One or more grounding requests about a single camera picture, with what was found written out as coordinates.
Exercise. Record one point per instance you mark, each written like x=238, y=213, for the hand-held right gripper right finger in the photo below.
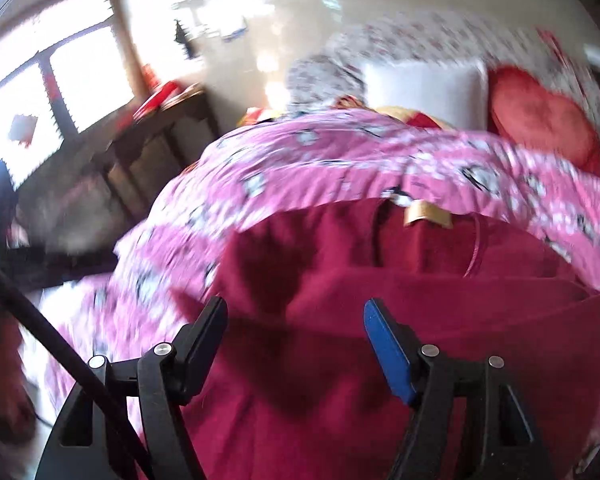
x=387, y=350

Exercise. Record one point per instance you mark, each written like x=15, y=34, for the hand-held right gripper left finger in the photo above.
x=211, y=330

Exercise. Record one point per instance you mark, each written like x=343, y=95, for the dark red garment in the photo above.
x=330, y=370

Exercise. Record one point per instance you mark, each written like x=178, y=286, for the dark wooden side table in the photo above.
x=145, y=160

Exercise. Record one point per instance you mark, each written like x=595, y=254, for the pink penguin print blanket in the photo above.
x=330, y=160

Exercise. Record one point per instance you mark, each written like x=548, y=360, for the yellow and red cloth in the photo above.
x=420, y=117

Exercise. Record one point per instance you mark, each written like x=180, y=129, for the red box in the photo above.
x=155, y=100

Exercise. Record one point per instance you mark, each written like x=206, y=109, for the white pillow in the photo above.
x=425, y=92

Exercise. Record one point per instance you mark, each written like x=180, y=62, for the red heart-shaped pillow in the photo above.
x=540, y=120

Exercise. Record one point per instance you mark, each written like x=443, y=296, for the window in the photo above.
x=75, y=75

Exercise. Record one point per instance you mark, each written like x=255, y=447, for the dark hanging wall item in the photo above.
x=181, y=37

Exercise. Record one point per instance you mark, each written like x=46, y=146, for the white wall papers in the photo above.
x=215, y=22

